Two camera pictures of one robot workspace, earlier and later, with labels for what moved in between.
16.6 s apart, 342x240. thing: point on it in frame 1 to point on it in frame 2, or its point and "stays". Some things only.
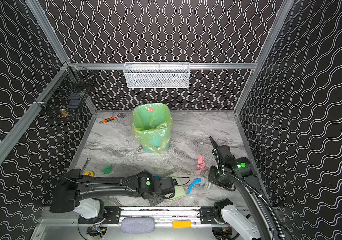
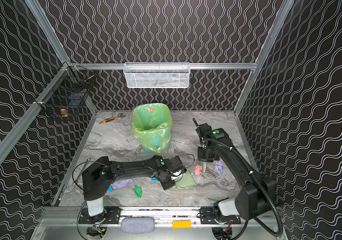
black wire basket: (67, 90) stays
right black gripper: (221, 152) to (208, 159)
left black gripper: (167, 185) to (167, 182)
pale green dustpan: (179, 191) to (186, 181)
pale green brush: (207, 185) to (204, 167)
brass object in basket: (64, 112) stays
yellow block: (181, 224) stays
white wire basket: (156, 74) stays
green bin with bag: (151, 124) stays
